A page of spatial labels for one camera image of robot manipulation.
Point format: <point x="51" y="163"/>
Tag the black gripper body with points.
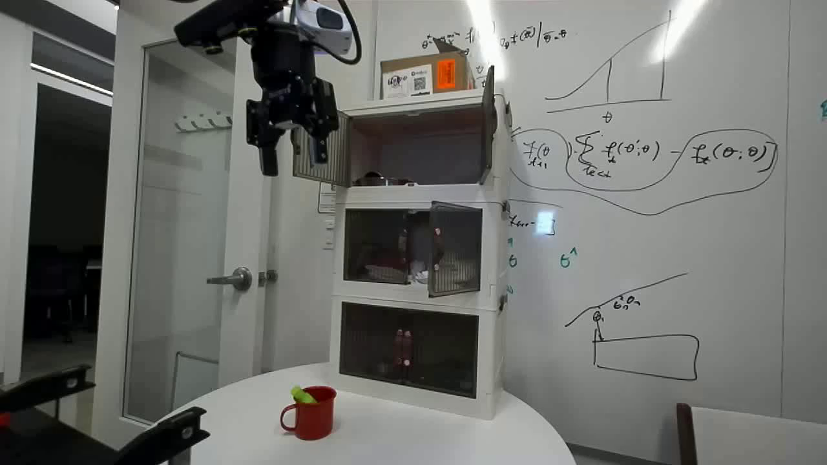
<point x="285" y="69"/>

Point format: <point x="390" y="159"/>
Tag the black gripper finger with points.
<point x="267" y="138"/>
<point x="320" y="119"/>

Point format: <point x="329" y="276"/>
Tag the red metal cup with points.
<point x="312" y="417"/>

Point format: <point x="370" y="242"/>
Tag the ribbed metal panel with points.
<point x="323" y="163"/>

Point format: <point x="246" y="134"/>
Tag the white coat hook rack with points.
<point x="204" y="121"/>

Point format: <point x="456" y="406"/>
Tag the white room door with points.
<point x="246" y="214"/>

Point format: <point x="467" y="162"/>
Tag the brown cardboard box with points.
<point x="427" y="75"/>

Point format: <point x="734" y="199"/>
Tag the silver door lock knob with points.
<point x="267" y="276"/>

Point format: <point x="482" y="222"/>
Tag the translucent cabinet door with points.
<point x="488" y="129"/>
<point x="456" y="248"/>
<point x="408" y="350"/>

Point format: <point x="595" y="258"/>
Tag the white three-tier cabinet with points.
<point x="493" y="258"/>

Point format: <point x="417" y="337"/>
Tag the light green plastic piece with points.
<point x="301" y="397"/>

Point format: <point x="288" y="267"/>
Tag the black metal bar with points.
<point x="169" y="429"/>
<point x="42" y="389"/>

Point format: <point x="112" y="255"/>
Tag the wood-framed white chair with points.
<point x="750" y="439"/>

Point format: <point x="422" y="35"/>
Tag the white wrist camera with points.
<point x="323" y="21"/>

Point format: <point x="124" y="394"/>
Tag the white light switch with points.
<point x="327" y="221"/>

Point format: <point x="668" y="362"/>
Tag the large wall whiteboard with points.
<point x="688" y="258"/>

